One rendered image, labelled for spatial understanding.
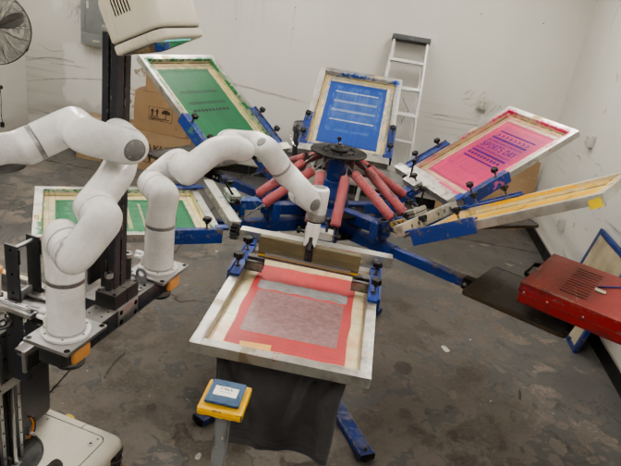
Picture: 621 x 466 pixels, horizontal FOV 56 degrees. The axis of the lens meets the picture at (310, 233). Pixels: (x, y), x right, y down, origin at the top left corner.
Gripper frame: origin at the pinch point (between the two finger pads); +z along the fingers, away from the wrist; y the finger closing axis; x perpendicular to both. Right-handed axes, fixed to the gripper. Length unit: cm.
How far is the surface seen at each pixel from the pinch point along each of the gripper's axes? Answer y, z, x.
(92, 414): -6, 110, -92
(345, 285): -7.6, 13.9, 16.3
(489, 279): -42, 14, 81
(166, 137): -367, 69, -195
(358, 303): 5.8, 13.9, 22.7
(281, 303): 17.6, 14.1, -6.0
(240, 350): 57, 11, -12
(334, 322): 23.1, 14.0, 14.8
